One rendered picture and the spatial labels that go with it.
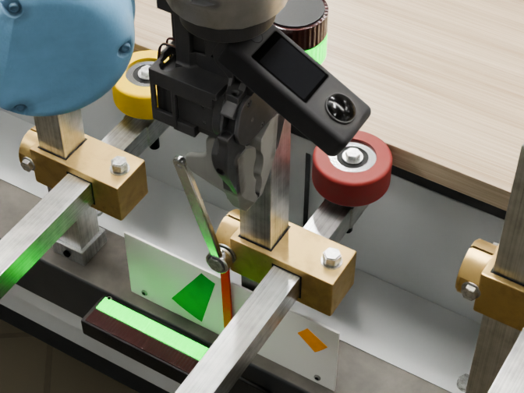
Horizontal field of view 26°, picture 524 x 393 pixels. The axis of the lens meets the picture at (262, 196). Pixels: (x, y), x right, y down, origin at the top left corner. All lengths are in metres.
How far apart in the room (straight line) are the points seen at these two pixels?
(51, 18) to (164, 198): 0.92
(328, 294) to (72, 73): 0.53
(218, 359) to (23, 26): 0.51
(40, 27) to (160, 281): 0.68
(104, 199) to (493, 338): 0.43
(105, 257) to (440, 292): 0.40
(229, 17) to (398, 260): 0.64
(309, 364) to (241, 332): 0.16
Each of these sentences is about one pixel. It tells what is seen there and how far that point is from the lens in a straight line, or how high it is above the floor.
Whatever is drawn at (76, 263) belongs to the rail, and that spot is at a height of 0.70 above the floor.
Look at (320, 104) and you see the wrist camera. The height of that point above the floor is 1.15.
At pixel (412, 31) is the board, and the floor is 0.90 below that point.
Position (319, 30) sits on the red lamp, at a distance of 0.97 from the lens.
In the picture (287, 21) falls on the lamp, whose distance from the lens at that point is 0.97.
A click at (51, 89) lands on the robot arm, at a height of 1.30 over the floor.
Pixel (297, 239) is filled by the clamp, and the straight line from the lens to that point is 1.11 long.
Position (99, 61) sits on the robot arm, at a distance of 0.61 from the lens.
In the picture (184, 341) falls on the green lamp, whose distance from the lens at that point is 1.24.
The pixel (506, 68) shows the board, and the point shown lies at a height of 0.90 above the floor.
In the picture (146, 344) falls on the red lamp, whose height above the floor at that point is 0.70.
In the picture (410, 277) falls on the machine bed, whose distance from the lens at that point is 1.38.
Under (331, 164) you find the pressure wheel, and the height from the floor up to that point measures 0.91.
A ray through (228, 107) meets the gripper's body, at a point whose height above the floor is 1.13.
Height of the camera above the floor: 1.70
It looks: 46 degrees down
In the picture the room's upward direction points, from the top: straight up
